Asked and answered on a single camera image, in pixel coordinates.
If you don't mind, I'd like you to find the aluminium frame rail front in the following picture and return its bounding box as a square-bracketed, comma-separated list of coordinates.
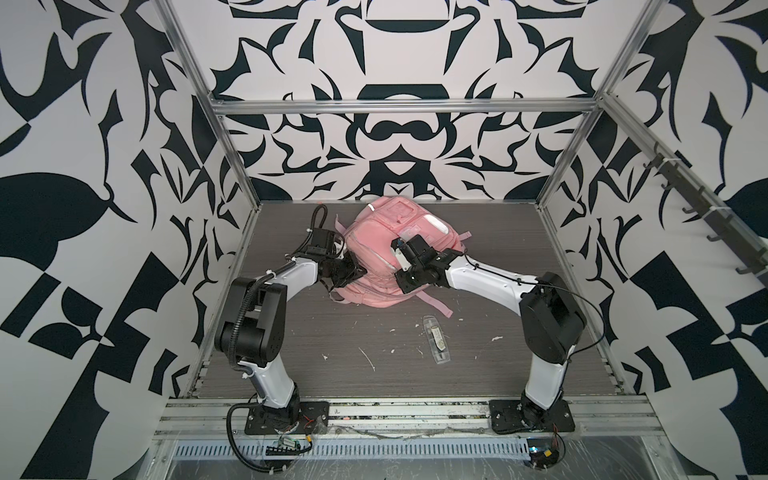
[153, 395, 664, 439]

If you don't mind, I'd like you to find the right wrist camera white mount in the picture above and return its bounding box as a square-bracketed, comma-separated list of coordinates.
[390, 238, 416, 271]

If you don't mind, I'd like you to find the right circuit board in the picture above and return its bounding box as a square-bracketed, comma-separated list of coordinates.
[525, 435, 567, 471]

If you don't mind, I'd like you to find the clear plastic eraser case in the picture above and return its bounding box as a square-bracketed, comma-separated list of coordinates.
[422, 315, 450, 365]

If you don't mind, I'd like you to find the left base black cable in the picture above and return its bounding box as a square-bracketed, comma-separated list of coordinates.
[225, 400, 289, 475]

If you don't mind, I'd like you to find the pink student backpack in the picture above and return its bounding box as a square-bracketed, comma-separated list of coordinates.
[331, 197, 472, 318]

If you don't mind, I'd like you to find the left circuit board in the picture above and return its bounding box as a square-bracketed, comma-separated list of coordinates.
[265, 436, 313, 456]

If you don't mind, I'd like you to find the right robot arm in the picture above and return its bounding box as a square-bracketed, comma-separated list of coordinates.
[391, 235, 587, 435]

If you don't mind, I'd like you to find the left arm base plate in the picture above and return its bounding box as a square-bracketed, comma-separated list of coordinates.
[244, 401, 330, 435]

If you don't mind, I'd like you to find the wall hook rail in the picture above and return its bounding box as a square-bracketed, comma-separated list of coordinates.
[644, 141, 767, 288]

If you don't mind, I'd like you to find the circuit board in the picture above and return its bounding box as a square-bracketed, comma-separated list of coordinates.
[265, 436, 313, 456]
[525, 435, 567, 471]

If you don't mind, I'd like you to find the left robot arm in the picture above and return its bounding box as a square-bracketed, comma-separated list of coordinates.
[214, 227, 366, 421]

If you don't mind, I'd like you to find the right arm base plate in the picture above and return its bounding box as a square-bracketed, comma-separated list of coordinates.
[488, 397, 576, 435]

